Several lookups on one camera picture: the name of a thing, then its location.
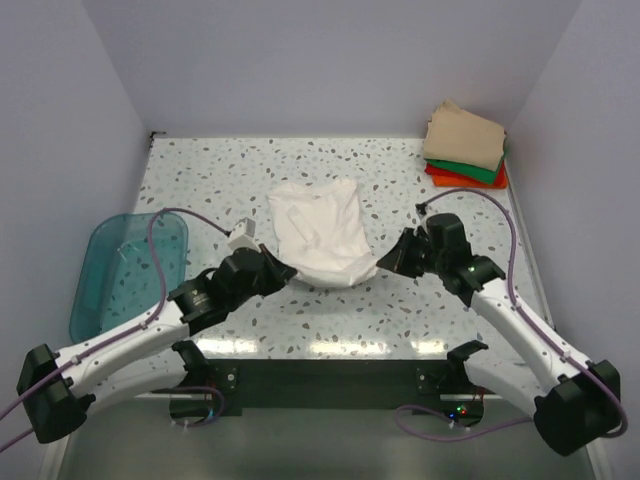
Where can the beige folded t shirt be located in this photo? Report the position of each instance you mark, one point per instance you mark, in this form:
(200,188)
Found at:
(459,136)

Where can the aluminium rail frame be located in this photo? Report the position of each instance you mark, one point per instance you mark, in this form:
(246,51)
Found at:
(136,440)

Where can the white printed t shirt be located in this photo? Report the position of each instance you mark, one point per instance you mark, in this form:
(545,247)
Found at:
(320,233)

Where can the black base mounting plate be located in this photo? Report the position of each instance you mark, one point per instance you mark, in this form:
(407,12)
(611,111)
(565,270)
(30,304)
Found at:
(329,384)

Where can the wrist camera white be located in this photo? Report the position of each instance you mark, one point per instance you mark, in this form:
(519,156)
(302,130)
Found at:
(243,235)
(422,212)

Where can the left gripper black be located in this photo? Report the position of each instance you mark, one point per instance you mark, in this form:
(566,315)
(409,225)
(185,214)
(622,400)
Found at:
(279,273)

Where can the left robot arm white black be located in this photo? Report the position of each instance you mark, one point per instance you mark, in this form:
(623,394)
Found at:
(149,352)

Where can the green folded t shirt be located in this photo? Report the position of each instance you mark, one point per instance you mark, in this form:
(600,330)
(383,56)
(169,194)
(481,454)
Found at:
(479,174)

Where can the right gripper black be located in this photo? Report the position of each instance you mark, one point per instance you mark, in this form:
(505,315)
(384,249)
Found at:
(397,259)

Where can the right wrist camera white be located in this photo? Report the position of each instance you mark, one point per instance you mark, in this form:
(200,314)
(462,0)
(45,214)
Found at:
(422,212)

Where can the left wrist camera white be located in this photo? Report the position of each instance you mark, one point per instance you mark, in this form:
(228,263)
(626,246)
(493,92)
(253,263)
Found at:
(243,235)

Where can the orange folded t shirt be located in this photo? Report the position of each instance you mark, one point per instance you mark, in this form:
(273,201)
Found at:
(447,181)

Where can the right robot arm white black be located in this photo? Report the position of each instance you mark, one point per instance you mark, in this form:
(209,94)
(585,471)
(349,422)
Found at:
(571,399)

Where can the teal transparent plastic bin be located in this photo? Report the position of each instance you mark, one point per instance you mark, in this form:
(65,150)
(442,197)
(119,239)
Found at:
(118,280)

